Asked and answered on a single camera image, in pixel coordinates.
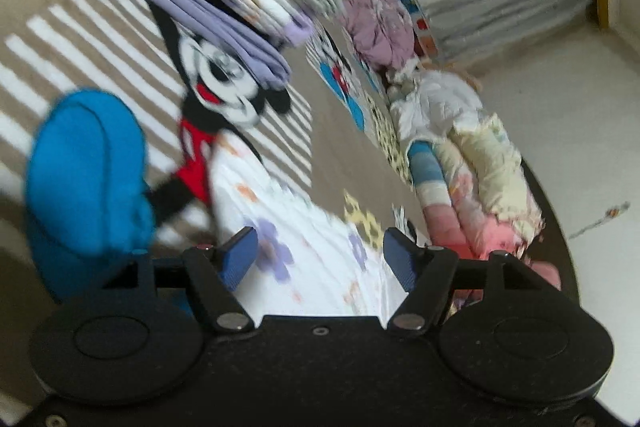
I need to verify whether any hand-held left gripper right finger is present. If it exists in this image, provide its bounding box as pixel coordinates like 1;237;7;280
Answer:
383;228;544;339

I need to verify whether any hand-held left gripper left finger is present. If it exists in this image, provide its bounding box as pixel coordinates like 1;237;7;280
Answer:
101;227;259;337

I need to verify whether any white floral pajama garment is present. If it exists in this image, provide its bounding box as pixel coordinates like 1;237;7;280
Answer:
209;137;417;320

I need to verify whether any dark wooden headboard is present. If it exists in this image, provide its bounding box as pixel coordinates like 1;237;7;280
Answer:
519;157;582;308

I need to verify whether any white crumpled cloth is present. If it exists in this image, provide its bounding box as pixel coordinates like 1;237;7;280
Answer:
386;69;484;148

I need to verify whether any cartoon mouse printed blanket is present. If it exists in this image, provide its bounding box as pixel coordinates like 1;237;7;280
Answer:
0;0;437;408

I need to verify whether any purple floral quilt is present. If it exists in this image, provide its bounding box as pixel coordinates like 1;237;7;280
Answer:
339;0;419;71

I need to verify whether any grey sheer curtain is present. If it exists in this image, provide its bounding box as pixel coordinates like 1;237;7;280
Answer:
419;0;602;68

